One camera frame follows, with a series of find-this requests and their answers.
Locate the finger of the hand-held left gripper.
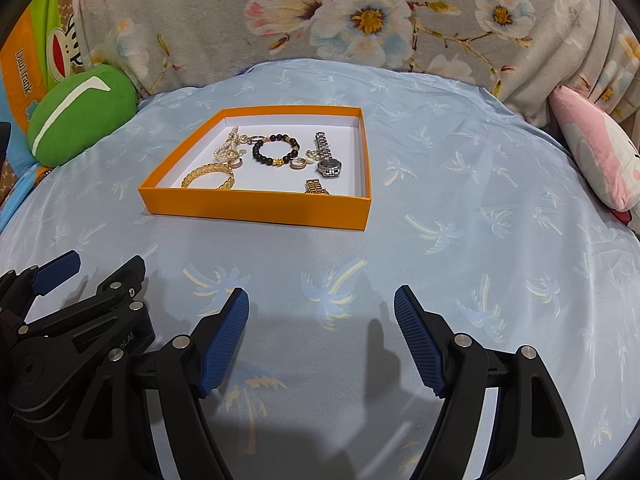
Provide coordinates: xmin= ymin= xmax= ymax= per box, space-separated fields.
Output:
xmin=15 ymin=255 xmax=149 ymax=346
xmin=0 ymin=251 xmax=82 ymax=321

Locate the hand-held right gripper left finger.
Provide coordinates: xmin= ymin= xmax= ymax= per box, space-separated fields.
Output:
xmin=60 ymin=287 xmax=250 ymax=480

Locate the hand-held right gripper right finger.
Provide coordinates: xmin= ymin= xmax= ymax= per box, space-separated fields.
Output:
xmin=393 ymin=285 xmax=586 ymax=480

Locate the orange cardboard box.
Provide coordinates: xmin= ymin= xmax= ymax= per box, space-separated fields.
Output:
xmin=138 ymin=105 xmax=373 ymax=232

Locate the gold leaf bangle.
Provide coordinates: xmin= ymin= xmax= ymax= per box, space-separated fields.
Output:
xmin=180 ymin=161 xmax=236 ymax=191

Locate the black bead bracelet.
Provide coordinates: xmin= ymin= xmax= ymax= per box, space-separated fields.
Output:
xmin=251 ymin=133 xmax=301 ymax=168

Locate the light blue palm-print sheet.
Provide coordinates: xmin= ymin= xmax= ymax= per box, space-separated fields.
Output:
xmin=0 ymin=57 xmax=640 ymax=480

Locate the green pillow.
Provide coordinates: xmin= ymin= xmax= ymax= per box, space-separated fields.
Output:
xmin=26 ymin=65 xmax=138 ymax=167

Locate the silver wristwatch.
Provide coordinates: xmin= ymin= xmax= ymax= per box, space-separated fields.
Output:
xmin=314 ymin=131 xmax=344 ymax=179

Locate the cartoon monkey printed blanket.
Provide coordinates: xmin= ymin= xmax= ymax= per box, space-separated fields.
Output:
xmin=0 ymin=0 xmax=93 ymax=231

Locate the pink plush pillow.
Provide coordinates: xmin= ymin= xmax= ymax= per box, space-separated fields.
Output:
xmin=549 ymin=85 xmax=640 ymax=236

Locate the grey floral blanket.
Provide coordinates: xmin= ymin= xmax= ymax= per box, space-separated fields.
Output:
xmin=70 ymin=0 xmax=640 ymax=131

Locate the pearl necklace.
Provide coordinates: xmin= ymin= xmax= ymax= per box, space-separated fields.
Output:
xmin=214 ymin=127 xmax=249 ymax=163

